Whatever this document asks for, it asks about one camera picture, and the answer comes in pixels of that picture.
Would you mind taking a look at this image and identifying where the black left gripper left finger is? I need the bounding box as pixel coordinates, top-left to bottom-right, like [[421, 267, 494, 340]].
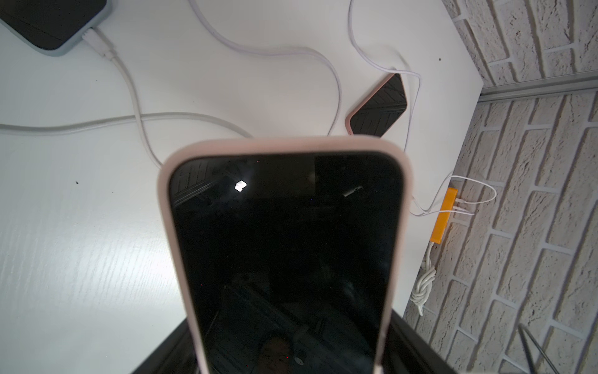
[[132, 319, 199, 374]]

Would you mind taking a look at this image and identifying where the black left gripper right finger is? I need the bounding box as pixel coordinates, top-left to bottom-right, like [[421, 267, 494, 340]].
[[382, 311, 456, 374]]

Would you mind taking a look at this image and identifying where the phone with light pink case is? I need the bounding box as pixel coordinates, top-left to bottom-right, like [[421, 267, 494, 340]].
[[158, 136, 412, 373]]

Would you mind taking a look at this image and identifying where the phone with grey-blue case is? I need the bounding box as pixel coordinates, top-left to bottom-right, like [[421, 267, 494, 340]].
[[1, 0, 113, 57]]

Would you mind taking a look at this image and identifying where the phone with salmon pink case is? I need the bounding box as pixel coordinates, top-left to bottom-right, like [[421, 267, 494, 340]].
[[345, 74, 407, 137]]

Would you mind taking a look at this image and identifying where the orange power strip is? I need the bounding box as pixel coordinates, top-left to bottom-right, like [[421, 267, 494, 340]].
[[431, 187, 458, 245]]

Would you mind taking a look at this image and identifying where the white power strip cord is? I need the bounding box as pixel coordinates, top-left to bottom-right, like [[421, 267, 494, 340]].
[[410, 240, 438, 316]]

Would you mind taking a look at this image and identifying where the aluminium corner post right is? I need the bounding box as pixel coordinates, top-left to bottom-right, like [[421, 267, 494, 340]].
[[478, 70, 597, 104]]

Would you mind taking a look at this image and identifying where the grey charging cable left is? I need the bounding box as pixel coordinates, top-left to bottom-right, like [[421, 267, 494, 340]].
[[0, 27, 253, 169]]

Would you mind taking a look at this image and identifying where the white cable with lilac tint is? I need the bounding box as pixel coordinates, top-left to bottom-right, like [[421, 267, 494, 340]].
[[186, 0, 344, 137]]

